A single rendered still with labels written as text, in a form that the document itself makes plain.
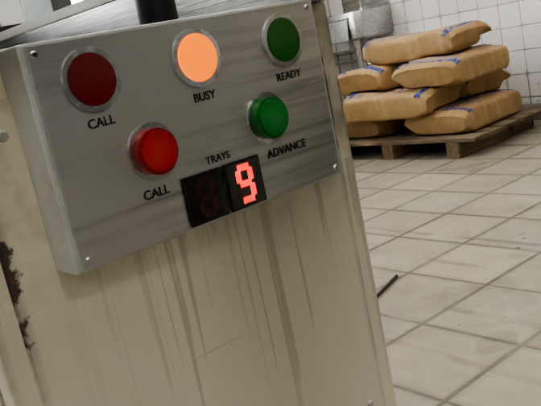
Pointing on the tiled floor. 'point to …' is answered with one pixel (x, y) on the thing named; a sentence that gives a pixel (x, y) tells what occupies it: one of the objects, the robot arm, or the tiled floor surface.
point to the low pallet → (514, 124)
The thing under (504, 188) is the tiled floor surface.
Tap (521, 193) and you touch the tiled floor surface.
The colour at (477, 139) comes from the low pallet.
